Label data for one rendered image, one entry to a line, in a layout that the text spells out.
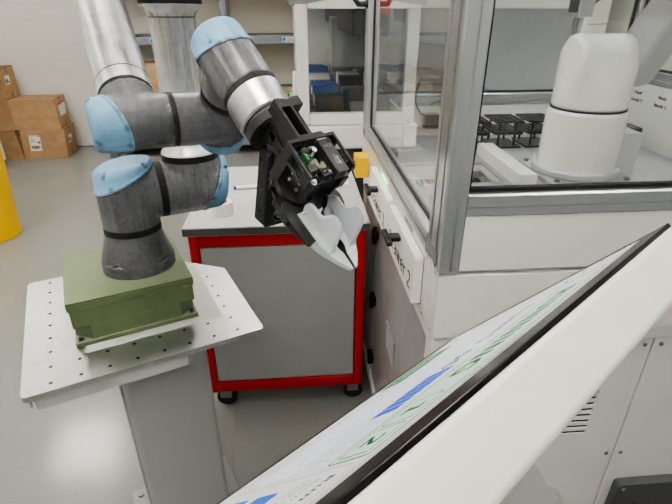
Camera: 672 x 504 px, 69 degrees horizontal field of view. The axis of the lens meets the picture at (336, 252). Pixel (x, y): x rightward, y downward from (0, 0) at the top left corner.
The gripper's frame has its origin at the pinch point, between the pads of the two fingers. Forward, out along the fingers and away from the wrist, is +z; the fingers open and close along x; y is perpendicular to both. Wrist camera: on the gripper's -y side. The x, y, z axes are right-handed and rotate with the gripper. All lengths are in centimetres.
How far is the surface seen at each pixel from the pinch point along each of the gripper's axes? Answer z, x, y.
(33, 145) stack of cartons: -326, 66, -400
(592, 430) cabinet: 51, 61, -33
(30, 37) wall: -408, 94, -347
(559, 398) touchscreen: 18.3, -13.0, 26.4
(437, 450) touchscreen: 16.0, -22.1, 26.3
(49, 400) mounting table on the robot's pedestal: -12, -29, -57
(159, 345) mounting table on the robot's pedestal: -13, -9, -54
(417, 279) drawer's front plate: 3.3, 33.3, -25.2
